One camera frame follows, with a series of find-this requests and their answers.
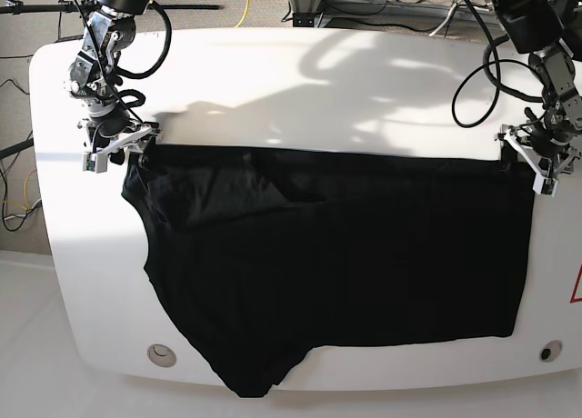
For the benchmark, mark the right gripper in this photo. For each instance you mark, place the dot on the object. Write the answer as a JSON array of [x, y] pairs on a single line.
[[117, 135]]

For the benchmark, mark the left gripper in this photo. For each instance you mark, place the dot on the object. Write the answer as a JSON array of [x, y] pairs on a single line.
[[531, 145]]

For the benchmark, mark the black T-shirt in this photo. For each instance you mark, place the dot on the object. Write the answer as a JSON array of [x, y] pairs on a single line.
[[260, 255]]

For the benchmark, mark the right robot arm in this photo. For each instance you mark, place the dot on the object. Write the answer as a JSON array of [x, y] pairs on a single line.
[[95, 76]]

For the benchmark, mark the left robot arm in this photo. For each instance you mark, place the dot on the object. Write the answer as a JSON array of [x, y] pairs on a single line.
[[548, 32]]

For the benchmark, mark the red triangle warning sticker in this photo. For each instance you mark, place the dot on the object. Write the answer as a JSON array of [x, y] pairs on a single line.
[[576, 296]]

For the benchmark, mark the left table grommet cap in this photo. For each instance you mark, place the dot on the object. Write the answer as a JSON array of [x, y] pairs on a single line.
[[161, 355]]

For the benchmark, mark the table grommet cap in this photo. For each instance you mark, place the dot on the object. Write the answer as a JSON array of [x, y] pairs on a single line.
[[551, 351], [161, 355]]

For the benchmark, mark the right table grommet cap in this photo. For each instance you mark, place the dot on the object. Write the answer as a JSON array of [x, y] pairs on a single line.
[[551, 351]]

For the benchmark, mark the black tripod stand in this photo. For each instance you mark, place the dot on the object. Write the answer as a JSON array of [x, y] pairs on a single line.
[[62, 7]]

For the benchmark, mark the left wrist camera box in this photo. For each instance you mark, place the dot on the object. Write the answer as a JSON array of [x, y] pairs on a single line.
[[545, 185]]

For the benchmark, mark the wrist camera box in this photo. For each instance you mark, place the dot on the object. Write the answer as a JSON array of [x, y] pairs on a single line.
[[545, 185], [95, 162]]

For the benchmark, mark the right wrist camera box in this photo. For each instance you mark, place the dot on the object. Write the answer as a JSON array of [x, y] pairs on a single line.
[[95, 162]]

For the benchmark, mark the aluminium frame base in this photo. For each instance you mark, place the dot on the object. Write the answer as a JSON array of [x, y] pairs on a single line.
[[429, 17]]

